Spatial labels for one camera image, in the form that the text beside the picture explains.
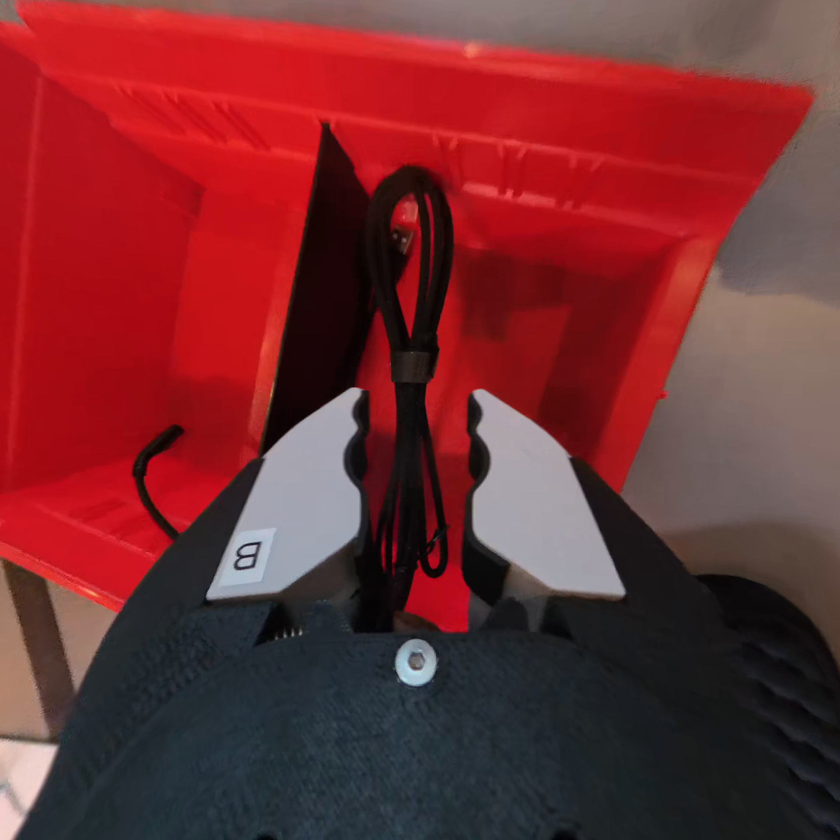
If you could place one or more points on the red plastic bin with divider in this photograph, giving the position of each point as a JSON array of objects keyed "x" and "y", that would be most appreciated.
[{"x": 131, "y": 262}]

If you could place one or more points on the black bin divider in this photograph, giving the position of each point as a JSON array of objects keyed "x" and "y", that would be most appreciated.
[{"x": 321, "y": 295}]

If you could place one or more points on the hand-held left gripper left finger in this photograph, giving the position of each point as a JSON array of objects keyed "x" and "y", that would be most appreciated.
[{"x": 295, "y": 499}]

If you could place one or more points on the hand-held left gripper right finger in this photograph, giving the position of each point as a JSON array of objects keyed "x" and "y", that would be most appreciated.
[{"x": 538, "y": 505}]

